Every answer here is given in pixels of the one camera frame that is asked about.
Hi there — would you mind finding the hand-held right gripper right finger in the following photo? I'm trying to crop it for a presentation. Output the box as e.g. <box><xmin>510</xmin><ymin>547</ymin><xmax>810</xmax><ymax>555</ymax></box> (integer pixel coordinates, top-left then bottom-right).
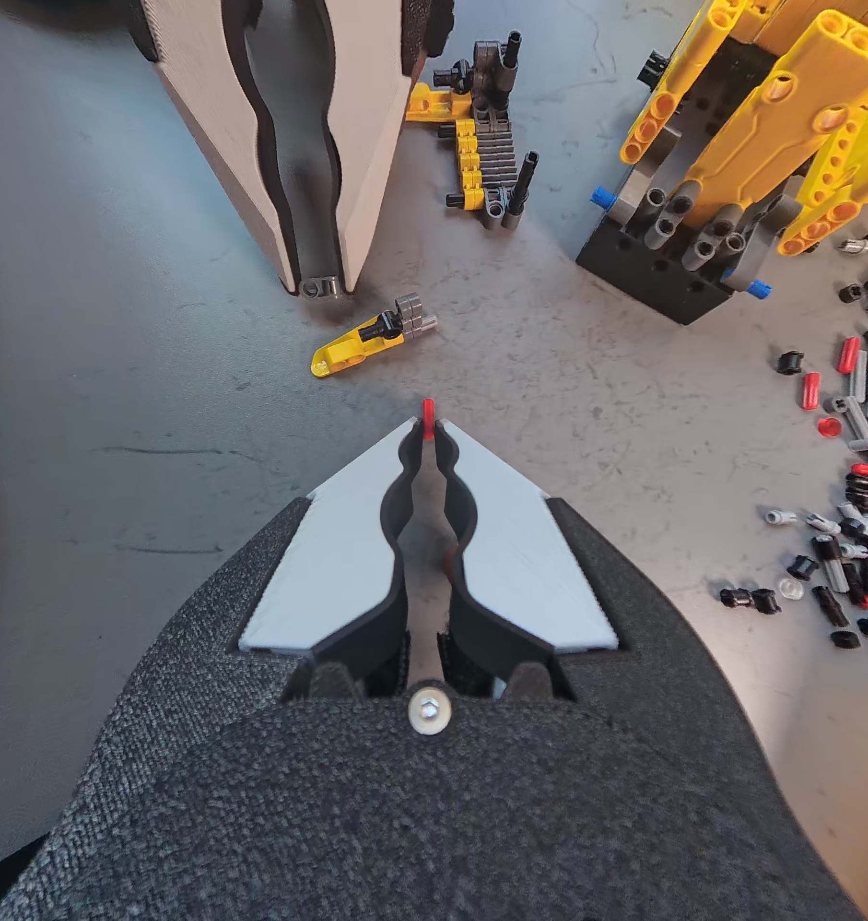
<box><xmin>434</xmin><ymin>419</ymin><xmax>622</xmax><ymax>689</ymax></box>

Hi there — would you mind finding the small yellow lego subassembly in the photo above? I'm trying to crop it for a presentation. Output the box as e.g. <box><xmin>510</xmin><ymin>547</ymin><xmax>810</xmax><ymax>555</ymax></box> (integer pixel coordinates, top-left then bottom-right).
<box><xmin>309</xmin><ymin>291</ymin><xmax>439</xmax><ymax>379</ymax></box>

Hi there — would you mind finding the yellow black lego model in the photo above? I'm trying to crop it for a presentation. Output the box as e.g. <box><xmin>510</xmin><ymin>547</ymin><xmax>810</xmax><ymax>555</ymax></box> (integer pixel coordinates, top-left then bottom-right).
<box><xmin>575</xmin><ymin>0</ymin><xmax>868</xmax><ymax>326</ymax></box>

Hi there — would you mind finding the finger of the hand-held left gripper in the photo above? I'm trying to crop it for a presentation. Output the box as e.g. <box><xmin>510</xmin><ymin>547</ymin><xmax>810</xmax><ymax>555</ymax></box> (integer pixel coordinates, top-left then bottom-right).
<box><xmin>314</xmin><ymin>0</ymin><xmax>418</xmax><ymax>296</ymax></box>
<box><xmin>135</xmin><ymin>0</ymin><xmax>313</xmax><ymax>296</ymax></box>

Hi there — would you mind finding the pile of small lego pins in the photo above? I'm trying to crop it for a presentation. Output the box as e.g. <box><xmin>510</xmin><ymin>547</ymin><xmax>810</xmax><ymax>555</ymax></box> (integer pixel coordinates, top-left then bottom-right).
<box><xmin>715</xmin><ymin>221</ymin><xmax>868</xmax><ymax>666</ymax></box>

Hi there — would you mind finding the yellow lego subassembly with rack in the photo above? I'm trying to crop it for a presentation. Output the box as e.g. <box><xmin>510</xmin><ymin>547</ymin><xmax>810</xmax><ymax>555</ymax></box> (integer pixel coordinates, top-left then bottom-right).
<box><xmin>404</xmin><ymin>32</ymin><xmax>541</xmax><ymax>230</ymax></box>

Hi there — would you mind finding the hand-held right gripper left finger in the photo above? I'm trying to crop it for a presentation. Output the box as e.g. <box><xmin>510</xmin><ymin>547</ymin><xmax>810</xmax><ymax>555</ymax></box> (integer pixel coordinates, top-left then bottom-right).
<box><xmin>237</xmin><ymin>418</ymin><xmax>423</xmax><ymax>692</ymax></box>

